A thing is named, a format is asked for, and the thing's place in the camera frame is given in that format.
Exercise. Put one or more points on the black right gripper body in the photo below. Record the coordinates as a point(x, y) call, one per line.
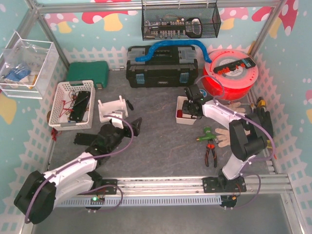
point(189, 108)

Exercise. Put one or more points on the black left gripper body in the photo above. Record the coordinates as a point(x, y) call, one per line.
point(129, 129)

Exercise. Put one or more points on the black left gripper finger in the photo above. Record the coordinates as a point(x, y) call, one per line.
point(137, 122)
point(136, 127)

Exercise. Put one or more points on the black handled screwdriver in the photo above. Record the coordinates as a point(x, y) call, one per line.
point(128, 103)

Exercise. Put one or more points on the white peg fixture base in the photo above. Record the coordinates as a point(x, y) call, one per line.
point(112, 107)

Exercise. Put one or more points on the black rectangular plate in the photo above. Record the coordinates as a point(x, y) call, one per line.
point(84, 139)

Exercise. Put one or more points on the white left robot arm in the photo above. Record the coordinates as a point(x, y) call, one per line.
point(42, 192)

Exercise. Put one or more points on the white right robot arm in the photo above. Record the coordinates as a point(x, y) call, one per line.
point(247, 134)

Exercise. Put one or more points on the red spring left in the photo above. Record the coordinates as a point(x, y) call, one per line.
point(179, 114)

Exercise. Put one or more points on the white spring box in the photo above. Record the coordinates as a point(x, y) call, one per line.
point(186, 119)

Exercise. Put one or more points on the green hand tool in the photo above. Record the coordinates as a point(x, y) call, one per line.
point(208, 136)

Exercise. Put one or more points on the upper white work glove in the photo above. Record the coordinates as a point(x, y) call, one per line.
point(236, 107)

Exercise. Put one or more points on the white work glove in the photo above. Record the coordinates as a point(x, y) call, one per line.
point(223, 137)
point(236, 107)

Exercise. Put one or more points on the lower white work glove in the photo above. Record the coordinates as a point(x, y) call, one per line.
point(223, 137)

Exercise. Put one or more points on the red filament spool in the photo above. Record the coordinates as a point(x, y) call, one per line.
point(234, 85)

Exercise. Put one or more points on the black device in basket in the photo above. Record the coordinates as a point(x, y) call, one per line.
point(80, 106)

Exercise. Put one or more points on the black toolbox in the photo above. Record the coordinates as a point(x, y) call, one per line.
point(172, 66)

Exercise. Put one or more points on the white perforated basket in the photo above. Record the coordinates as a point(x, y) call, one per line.
point(66, 94)

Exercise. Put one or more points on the green plastic case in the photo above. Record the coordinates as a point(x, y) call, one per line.
point(97, 71)

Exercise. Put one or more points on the yellow black tool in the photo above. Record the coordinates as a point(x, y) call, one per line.
point(259, 104)

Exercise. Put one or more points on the black power strip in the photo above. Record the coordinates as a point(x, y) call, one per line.
point(232, 66)

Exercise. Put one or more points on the black yellow rubber glove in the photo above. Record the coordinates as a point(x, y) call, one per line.
point(265, 119)

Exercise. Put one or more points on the clear acrylic box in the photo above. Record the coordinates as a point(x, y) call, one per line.
point(40, 56)

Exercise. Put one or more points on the blue white glove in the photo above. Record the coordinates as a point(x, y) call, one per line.
point(19, 74)

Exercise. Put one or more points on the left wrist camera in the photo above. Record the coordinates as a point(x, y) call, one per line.
point(116, 118)

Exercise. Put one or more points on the solder wire spool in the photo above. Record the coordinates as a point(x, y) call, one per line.
point(203, 92)

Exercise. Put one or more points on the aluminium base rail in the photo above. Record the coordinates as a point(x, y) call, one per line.
point(167, 186)

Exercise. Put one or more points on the black wire mesh basket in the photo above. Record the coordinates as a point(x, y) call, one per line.
point(188, 21)

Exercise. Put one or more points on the grey slotted cable duct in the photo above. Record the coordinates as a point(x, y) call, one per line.
point(129, 201)

